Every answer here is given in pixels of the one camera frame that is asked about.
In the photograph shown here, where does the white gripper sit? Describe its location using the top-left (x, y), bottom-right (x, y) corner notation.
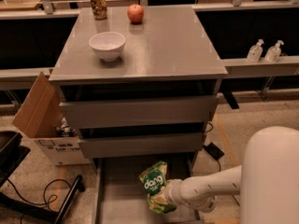
top-left (153, 179), bottom-right (183, 206)

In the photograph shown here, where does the green dang chip bag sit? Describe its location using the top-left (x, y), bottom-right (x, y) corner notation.
top-left (139, 161), bottom-right (177, 214)

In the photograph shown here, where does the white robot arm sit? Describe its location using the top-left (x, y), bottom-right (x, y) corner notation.
top-left (154, 126), bottom-right (299, 224)

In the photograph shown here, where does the grey open bottom drawer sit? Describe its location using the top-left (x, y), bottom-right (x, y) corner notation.
top-left (91, 153), bottom-right (200, 224)

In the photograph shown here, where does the grey middle drawer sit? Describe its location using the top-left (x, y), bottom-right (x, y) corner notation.
top-left (78, 133), bottom-right (206, 159)

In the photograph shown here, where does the grey top drawer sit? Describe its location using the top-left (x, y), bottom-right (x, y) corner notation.
top-left (60, 96), bottom-right (219, 128)

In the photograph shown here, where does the grey drawer cabinet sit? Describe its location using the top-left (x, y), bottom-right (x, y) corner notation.
top-left (49, 5), bottom-right (229, 166)

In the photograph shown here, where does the black power adapter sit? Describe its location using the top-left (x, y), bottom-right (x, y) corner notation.
top-left (204, 143), bottom-right (224, 161)

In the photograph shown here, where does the open cardboard box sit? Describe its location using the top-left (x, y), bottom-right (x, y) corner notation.
top-left (12, 73), bottom-right (90, 166)

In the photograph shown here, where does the black chair base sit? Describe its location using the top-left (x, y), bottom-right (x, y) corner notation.
top-left (0, 130), bottom-right (86, 224)

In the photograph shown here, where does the white ceramic bowl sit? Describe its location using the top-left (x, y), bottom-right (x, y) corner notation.
top-left (89, 32), bottom-right (126, 62)

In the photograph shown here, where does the left clear pump bottle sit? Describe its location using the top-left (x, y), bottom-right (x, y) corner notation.
top-left (247, 39), bottom-right (263, 62)

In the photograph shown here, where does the clear pump bottle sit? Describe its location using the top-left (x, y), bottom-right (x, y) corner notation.
top-left (247, 39), bottom-right (263, 62)
top-left (264, 40), bottom-right (284, 63)

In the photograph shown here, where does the right clear pump bottle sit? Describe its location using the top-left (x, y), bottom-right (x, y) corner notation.
top-left (264, 40), bottom-right (284, 63)

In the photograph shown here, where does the red apple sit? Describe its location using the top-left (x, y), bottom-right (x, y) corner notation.
top-left (127, 4), bottom-right (144, 24)

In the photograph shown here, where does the patterned drink can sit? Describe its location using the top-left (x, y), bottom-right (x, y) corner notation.
top-left (90, 0), bottom-right (107, 20)

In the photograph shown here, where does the black floor cable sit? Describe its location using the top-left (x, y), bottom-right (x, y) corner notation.
top-left (7, 177), bottom-right (73, 224)

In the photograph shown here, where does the grey metal rail shelf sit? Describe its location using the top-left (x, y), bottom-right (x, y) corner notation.
top-left (1, 1), bottom-right (299, 83)

